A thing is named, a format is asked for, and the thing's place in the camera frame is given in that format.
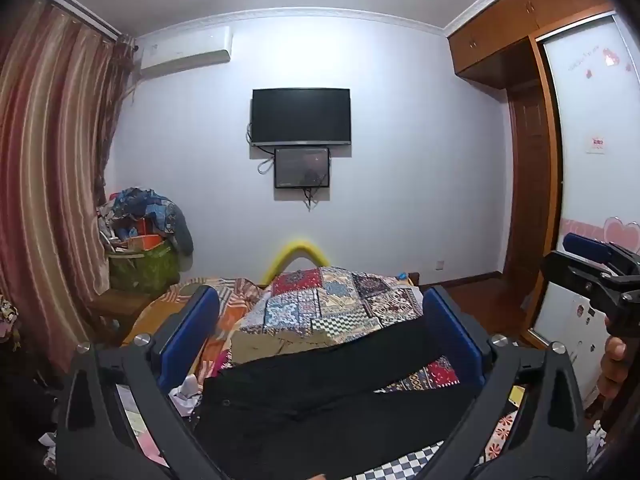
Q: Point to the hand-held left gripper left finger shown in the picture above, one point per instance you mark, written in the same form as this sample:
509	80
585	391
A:
200	320

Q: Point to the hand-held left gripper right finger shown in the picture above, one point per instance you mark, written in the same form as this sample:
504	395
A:
450	330

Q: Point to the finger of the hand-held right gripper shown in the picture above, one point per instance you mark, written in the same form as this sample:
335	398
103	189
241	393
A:
585	246
570	270

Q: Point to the black pants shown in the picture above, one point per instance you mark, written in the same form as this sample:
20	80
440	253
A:
310	400

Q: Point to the khaki pants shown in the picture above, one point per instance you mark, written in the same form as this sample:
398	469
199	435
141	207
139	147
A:
270	350

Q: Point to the person's right hand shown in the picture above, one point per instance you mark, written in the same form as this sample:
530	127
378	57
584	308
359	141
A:
612	370

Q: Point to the white suitcase with stickers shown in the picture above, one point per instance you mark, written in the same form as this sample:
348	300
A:
565	320

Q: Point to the white crumpled cloth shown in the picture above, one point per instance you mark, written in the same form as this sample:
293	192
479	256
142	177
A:
187	392

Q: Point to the green fabric bag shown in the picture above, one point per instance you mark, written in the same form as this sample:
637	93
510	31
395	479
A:
145	270

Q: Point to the wooden stool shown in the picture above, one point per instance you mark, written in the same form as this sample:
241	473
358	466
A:
115	305

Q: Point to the wooden room door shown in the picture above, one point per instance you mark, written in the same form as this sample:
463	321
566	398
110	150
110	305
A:
527	170

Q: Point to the small red door notice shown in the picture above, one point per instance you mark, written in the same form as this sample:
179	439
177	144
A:
597	144

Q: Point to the pile of clothes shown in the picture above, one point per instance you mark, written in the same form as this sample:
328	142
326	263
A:
145	215

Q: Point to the yellow foam tube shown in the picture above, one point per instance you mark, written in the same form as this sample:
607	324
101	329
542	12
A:
298	248

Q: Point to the patchwork printed blanket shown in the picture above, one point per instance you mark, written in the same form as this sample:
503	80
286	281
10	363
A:
330	305

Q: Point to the striped red curtain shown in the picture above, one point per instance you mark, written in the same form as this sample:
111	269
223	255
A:
50	160

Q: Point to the wooden overhead cabinet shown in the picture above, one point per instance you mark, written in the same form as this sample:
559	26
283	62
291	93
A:
505	30

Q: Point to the white air conditioner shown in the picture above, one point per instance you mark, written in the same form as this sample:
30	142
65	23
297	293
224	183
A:
185	52

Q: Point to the small black wall monitor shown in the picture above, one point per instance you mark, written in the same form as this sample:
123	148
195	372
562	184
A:
300	167

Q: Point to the black wall television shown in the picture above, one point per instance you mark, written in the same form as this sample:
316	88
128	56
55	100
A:
300	115

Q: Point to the white curtain rail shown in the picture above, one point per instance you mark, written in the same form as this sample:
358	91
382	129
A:
75	7

